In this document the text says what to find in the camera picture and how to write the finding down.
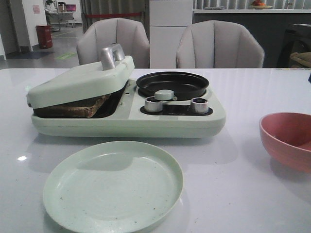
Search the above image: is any left silver control knob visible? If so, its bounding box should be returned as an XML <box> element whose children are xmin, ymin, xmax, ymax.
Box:
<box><xmin>144</xmin><ymin>96</ymin><xmax>163</xmax><ymax>113</ymax></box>

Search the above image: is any grey upholstered chair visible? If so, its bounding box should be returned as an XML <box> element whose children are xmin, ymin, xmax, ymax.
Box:
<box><xmin>77</xmin><ymin>18</ymin><xmax>150</xmax><ymax>68</ymax></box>
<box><xmin>176</xmin><ymin>20</ymin><xmax>265</xmax><ymax>68</ymax></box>

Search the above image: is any mint green breakfast maker base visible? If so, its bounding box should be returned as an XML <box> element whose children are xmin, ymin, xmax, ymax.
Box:
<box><xmin>32</xmin><ymin>80</ymin><xmax>226</xmax><ymax>138</ymax></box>

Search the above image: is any silver control knob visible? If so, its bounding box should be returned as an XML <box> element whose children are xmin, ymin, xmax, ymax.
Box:
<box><xmin>190</xmin><ymin>98</ymin><xmax>209</xmax><ymax>114</ymax></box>
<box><xmin>144</xmin><ymin>96</ymin><xmax>163</xmax><ymax>113</ymax></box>

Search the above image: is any right silver control knob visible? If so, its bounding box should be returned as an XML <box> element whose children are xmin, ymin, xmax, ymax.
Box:
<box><xmin>190</xmin><ymin>98</ymin><xmax>209</xmax><ymax>114</ymax></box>

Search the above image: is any dark grey counter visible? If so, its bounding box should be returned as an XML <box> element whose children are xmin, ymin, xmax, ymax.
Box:
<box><xmin>192</xmin><ymin>9</ymin><xmax>311</xmax><ymax>68</ymax></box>

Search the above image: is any mint green pan handle knob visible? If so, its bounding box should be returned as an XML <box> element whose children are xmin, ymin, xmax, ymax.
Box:
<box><xmin>154</xmin><ymin>89</ymin><xmax>174</xmax><ymax>100</ymax></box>

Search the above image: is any right grey upholstered chair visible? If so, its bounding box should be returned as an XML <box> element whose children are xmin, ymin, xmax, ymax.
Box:
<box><xmin>176</xmin><ymin>20</ymin><xmax>265</xmax><ymax>68</ymax></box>

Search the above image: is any mint green round plate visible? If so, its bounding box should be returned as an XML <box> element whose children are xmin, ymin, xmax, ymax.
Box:
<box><xmin>43</xmin><ymin>141</ymin><xmax>183</xmax><ymax>233</ymax></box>

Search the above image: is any mint green sandwich maker lid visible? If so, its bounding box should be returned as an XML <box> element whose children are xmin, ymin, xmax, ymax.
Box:
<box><xmin>26</xmin><ymin>55</ymin><xmax>135</xmax><ymax>109</ymax></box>

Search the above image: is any pink bowl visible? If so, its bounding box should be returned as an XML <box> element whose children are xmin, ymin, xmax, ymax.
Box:
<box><xmin>259</xmin><ymin>112</ymin><xmax>311</xmax><ymax>173</ymax></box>

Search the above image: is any white cabinet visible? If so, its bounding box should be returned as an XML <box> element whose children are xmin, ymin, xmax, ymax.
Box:
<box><xmin>149</xmin><ymin>0</ymin><xmax>193</xmax><ymax>68</ymax></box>

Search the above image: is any red trash bin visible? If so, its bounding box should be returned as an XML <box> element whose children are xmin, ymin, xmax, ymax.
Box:
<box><xmin>35</xmin><ymin>25</ymin><xmax>52</xmax><ymax>49</ymax></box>

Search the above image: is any beige cushion at right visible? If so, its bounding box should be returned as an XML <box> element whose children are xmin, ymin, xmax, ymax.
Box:
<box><xmin>290</xmin><ymin>52</ymin><xmax>311</xmax><ymax>68</ymax></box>

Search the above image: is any fruit bowl on counter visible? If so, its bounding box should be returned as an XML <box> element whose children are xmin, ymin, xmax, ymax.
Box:
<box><xmin>250</xmin><ymin>0</ymin><xmax>273</xmax><ymax>10</ymax></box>

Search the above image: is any red barrier belt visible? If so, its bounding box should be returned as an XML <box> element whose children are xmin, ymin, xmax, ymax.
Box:
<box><xmin>85</xmin><ymin>12</ymin><xmax>142</xmax><ymax>18</ymax></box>

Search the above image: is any black round frying pan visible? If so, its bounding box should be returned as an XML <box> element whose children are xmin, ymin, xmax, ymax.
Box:
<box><xmin>136</xmin><ymin>71</ymin><xmax>209</xmax><ymax>101</ymax></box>

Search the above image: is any left grey upholstered chair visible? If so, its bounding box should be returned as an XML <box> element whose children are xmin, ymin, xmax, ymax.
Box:
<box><xmin>77</xmin><ymin>18</ymin><xmax>150</xmax><ymax>68</ymax></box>

